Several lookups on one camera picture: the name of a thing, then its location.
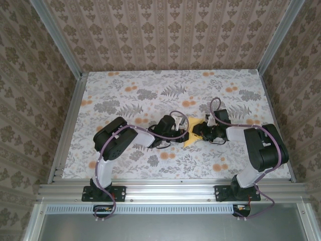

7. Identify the yellow cloth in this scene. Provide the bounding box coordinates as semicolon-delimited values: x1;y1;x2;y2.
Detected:
184;116;209;148

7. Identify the grey metal sheet panel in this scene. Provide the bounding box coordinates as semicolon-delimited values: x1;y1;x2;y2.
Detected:
40;212;303;241

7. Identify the floral patterned table cover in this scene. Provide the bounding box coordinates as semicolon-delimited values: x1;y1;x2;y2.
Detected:
61;71;293;180

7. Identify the black connector board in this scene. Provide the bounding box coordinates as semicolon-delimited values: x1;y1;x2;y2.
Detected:
232;203;252;217
93;204;116;217

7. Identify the thin black left gripper cable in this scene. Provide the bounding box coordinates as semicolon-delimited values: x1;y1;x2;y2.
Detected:
147;124;173;151

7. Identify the long aluminium frame rail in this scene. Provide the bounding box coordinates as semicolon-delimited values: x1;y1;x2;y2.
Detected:
37;182;311;202

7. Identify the aluminium side rail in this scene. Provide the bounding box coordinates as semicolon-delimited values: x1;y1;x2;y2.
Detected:
258;70;297;183
47;72;88;184

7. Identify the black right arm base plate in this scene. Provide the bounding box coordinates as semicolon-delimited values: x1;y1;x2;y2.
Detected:
215;184;261;203

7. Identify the slotted grey cable duct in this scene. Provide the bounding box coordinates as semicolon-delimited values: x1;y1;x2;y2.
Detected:
46;204;308;214

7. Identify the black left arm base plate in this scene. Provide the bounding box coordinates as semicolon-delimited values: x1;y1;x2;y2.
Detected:
81;185;127;202

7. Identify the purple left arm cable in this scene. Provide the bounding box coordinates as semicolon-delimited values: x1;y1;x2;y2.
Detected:
94;111;191;222

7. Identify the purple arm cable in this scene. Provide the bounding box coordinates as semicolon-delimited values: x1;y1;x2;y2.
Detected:
209;97;276;221
94;111;191;222

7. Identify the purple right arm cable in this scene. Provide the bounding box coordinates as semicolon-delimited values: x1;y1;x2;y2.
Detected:
209;97;276;221

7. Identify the aluminium frame post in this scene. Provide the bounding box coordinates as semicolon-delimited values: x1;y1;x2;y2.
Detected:
257;0;305;73
30;0;87;79

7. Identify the aluminium panel frame bar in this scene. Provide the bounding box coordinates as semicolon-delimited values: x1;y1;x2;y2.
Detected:
24;203;47;241
297;202;321;241

